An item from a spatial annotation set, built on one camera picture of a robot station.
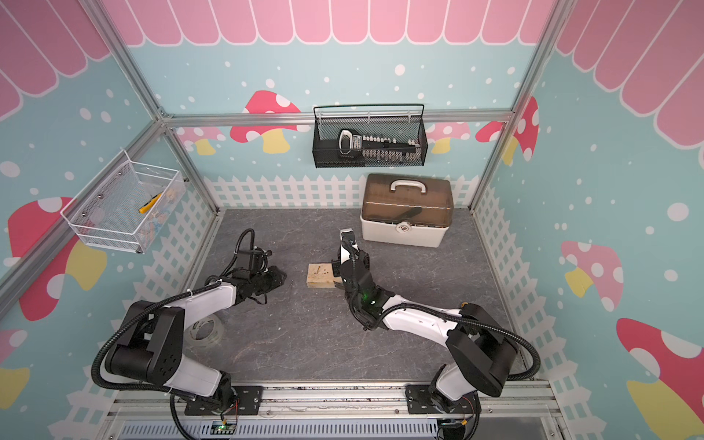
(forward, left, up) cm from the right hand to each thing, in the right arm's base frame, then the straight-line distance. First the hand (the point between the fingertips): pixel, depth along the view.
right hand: (344, 242), depth 80 cm
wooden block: (0, +9, -19) cm, 22 cm away
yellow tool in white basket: (+6, +54, +11) cm, 55 cm away
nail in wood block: (+2, +10, -18) cm, 21 cm away
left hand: (-1, +22, -19) cm, 29 cm away
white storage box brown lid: (+18, -21, -6) cm, 28 cm away
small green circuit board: (-43, +33, -26) cm, 60 cm away
